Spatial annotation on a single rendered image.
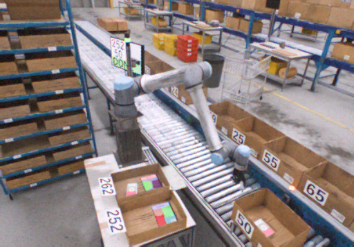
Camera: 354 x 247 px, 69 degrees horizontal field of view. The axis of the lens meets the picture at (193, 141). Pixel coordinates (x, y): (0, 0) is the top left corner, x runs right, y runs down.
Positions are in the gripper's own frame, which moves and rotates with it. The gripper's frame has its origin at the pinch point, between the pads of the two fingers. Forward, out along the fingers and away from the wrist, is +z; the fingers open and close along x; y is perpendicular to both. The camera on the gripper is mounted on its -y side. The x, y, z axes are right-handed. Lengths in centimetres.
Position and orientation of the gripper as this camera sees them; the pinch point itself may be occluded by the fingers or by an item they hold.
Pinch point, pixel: (238, 186)
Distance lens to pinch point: 203.4
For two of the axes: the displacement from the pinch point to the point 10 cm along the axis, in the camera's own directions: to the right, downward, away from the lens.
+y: -8.4, 2.5, -4.8
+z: -0.6, 8.3, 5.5
